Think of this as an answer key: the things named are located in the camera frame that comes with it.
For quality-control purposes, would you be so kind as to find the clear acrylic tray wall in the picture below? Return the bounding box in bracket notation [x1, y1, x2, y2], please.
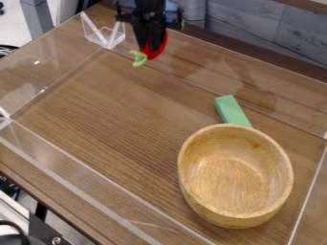
[0, 6, 327, 245]

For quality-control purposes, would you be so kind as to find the black device bottom left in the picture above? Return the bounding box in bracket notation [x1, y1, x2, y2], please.
[0, 217, 74, 245]

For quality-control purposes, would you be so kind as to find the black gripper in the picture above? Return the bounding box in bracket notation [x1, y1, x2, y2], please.
[115, 0, 184, 56]

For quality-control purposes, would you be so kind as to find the wooden bowl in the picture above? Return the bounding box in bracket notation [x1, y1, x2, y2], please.
[178, 123, 294, 229]

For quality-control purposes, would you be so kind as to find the green rectangular block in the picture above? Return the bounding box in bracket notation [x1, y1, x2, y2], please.
[214, 95, 252, 127]

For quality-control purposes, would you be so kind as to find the red plush fruit green stem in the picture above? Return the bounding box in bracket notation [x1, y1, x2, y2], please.
[130, 31, 170, 68]

